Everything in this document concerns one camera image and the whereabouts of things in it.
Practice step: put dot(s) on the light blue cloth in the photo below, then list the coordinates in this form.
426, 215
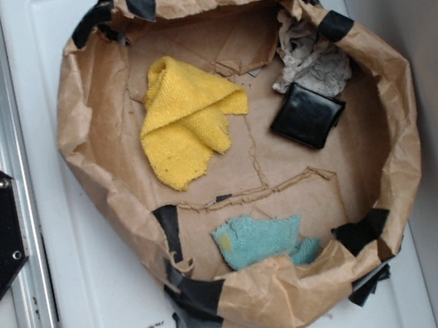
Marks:
244, 241

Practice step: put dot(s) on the yellow microfibre cloth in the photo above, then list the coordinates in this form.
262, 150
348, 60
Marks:
187, 120

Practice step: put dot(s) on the crumpled white paper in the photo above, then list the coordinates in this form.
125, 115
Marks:
310, 59

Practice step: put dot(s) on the black square box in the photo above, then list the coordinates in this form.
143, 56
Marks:
307, 116

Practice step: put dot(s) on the aluminium extrusion rail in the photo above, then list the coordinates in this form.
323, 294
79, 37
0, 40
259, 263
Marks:
32, 291

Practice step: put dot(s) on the brown paper bag tray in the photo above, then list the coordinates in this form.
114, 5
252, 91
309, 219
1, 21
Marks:
355, 194

